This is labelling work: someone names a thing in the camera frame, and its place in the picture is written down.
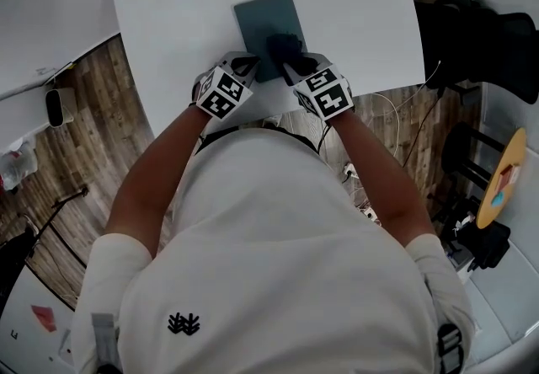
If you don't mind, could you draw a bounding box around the grey shoulder strap buckle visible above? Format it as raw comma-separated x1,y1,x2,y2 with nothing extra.
436,323,465,374

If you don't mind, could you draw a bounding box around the black cable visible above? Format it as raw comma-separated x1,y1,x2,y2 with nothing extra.
402,88,447,169

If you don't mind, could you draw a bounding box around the grey shoulder strap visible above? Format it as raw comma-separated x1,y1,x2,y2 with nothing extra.
91,313,123,374

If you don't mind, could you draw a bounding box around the dark blue cloth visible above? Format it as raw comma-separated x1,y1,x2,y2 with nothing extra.
265,31,320,75

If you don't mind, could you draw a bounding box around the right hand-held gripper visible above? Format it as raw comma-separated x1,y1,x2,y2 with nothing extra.
282,53,355,123

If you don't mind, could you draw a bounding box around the black bag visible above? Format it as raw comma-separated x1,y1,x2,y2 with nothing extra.
446,199,513,272

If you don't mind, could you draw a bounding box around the person's right forearm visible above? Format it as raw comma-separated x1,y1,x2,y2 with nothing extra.
328,110,435,249

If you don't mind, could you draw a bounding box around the person's left forearm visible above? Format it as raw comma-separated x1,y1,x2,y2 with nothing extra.
104,104,211,258

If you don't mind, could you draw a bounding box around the pink box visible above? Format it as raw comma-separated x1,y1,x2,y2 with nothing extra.
495,163,522,192

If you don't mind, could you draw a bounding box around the round wooden table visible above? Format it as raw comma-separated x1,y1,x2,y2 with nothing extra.
475,126,528,230

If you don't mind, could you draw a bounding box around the black office chair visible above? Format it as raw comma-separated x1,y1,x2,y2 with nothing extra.
414,0,539,106

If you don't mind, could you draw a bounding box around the black metal stand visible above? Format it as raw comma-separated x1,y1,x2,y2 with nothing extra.
0,184,92,310

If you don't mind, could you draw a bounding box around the person's white shirt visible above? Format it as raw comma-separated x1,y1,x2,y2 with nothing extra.
71,127,477,374

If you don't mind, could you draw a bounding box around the white bin with black top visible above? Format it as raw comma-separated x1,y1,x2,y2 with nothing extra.
45,88,75,128

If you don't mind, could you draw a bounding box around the white cable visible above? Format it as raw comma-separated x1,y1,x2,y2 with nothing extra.
370,60,442,154

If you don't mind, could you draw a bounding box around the clear plastic bag, red label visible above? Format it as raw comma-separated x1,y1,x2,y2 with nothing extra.
0,140,39,192

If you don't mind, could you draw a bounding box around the grey-green mat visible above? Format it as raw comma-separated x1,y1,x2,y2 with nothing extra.
232,0,307,85

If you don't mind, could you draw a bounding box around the red paper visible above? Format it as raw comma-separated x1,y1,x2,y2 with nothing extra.
31,304,58,334

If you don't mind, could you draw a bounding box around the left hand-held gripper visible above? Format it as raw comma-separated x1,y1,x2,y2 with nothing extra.
191,51,261,123

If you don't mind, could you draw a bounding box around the black stool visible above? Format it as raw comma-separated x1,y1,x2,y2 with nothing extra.
440,121,506,192

